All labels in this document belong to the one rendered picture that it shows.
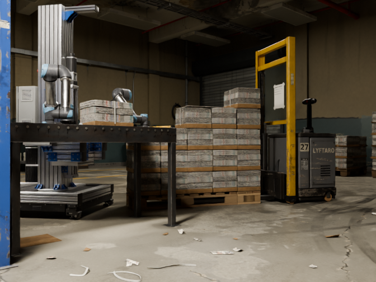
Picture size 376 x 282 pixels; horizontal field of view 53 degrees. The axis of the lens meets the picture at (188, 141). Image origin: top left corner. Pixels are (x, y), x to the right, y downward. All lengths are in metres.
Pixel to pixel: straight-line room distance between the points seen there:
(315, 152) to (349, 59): 6.03
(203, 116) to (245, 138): 0.55
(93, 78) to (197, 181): 7.56
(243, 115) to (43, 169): 2.16
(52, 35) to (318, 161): 3.15
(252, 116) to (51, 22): 2.30
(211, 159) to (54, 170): 1.60
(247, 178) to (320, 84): 6.65
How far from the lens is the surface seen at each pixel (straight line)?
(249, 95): 4.32
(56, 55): 4.01
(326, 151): 4.67
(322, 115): 10.53
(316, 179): 4.60
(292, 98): 4.38
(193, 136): 4.02
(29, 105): 4.03
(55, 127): 2.60
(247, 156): 4.27
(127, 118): 3.40
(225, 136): 4.16
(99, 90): 11.21
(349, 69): 10.34
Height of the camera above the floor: 0.67
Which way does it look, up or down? level
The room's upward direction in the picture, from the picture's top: straight up
